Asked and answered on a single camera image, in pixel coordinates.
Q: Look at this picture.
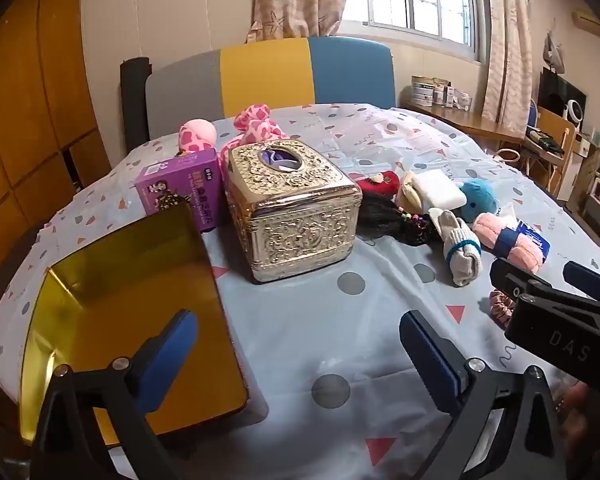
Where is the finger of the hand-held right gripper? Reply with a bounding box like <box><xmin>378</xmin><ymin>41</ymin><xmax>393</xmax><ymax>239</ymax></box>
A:
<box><xmin>490</xmin><ymin>257</ymin><xmax>551</xmax><ymax>306</ymax></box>
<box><xmin>562</xmin><ymin>261</ymin><xmax>600</xmax><ymax>306</ymax></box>

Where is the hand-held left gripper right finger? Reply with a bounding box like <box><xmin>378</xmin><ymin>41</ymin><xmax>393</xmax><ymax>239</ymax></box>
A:
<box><xmin>399</xmin><ymin>310</ymin><xmax>571</xmax><ymax>480</ymax></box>

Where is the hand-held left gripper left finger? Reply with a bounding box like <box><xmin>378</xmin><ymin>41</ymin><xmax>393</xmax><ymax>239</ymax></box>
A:
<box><xmin>32</xmin><ymin>309</ymin><xmax>201</xmax><ymax>480</ymax></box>

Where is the gold metal tin tray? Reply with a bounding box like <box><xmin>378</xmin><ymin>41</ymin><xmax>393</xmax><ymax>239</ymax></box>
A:
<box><xmin>19</xmin><ymin>203</ymin><xmax>251</xmax><ymax>446</ymax></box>

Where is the white sponge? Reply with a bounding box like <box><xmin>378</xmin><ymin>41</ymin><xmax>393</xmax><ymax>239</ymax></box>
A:
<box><xmin>411</xmin><ymin>169</ymin><xmax>467</xmax><ymax>209</ymax></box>

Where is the person's right hand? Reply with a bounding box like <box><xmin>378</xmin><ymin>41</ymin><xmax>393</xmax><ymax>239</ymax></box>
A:
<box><xmin>556</xmin><ymin>382</ymin><xmax>593</xmax><ymax>461</ymax></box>

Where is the pink scrunchie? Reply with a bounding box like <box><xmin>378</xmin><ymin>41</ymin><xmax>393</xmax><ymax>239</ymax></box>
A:
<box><xmin>489</xmin><ymin>289</ymin><xmax>518</xmax><ymax>330</ymax></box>

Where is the blue tissue pack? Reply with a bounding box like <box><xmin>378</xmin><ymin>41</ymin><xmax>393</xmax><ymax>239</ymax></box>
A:
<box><xmin>500</xmin><ymin>202</ymin><xmax>552</xmax><ymax>257</ymax></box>

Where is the pink yarn ball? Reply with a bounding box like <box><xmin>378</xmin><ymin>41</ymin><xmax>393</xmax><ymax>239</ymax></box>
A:
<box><xmin>472</xmin><ymin>212</ymin><xmax>551</xmax><ymax>273</ymax></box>

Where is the white knit sock blue stripe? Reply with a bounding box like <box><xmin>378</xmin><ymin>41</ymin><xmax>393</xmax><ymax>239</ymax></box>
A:
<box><xmin>427</xmin><ymin>207</ymin><xmax>482</xmax><ymax>287</ymax></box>

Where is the blue plush toy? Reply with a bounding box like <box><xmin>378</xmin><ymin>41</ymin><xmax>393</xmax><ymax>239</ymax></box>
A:
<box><xmin>457</xmin><ymin>178</ymin><xmax>512</xmax><ymax>223</ymax></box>

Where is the beige waffle cloth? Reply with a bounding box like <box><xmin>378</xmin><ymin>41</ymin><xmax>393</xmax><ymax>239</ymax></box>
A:
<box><xmin>395</xmin><ymin>171</ymin><xmax>431</xmax><ymax>213</ymax></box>

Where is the black wig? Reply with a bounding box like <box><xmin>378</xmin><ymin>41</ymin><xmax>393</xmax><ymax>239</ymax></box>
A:
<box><xmin>355</xmin><ymin>194</ymin><xmax>438</xmax><ymax>247</ymax></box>

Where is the wooden chair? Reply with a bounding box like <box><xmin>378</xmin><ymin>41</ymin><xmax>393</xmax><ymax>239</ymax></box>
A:
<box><xmin>522</xmin><ymin>105</ymin><xmax>576</xmax><ymax>196</ymax></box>

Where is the red plush toy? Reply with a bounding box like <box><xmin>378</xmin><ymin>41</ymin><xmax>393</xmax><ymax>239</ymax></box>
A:
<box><xmin>352</xmin><ymin>170</ymin><xmax>403</xmax><ymax>198</ymax></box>

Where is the wooden desk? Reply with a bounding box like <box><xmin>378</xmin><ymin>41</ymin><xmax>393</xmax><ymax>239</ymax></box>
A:
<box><xmin>405</xmin><ymin>100</ymin><xmax>536</xmax><ymax>148</ymax></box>

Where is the purple cardboard box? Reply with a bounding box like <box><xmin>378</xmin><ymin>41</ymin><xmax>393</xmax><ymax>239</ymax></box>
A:
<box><xmin>134</xmin><ymin>147</ymin><xmax>226</xmax><ymax>233</ymax></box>

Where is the black monitor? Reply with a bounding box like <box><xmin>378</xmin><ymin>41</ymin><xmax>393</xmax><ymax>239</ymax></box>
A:
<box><xmin>537</xmin><ymin>67</ymin><xmax>588</xmax><ymax>116</ymax></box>

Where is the pink spotted plush toy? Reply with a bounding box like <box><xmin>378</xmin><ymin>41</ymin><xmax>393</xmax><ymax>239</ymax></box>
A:
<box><xmin>178</xmin><ymin>104</ymin><xmax>286</xmax><ymax>171</ymax></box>

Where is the black chair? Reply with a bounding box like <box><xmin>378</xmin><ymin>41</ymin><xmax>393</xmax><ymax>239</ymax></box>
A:
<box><xmin>120</xmin><ymin>56</ymin><xmax>152</xmax><ymax>153</ymax></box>

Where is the air conditioner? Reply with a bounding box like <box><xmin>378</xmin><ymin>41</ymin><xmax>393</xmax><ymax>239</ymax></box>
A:
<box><xmin>572</xmin><ymin>9</ymin><xmax>600</xmax><ymax>38</ymax></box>

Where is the wooden wardrobe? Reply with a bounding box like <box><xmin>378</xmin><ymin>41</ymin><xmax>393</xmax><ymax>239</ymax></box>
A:
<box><xmin>0</xmin><ymin>0</ymin><xmax>113</xmax><ymax>301</ymax></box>

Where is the window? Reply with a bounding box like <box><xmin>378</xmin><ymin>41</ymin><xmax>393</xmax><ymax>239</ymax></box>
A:
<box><xmin>340</xmin><ymin>0</ymin><xmax>483</xmax><ymax>63</ymax></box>

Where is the colourful bead hair tie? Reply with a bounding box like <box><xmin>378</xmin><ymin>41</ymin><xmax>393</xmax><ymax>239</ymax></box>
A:
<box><xmin>399</xmin><ymin>211</ymin><xmax>433</xmax><ymax>236</ymax></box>

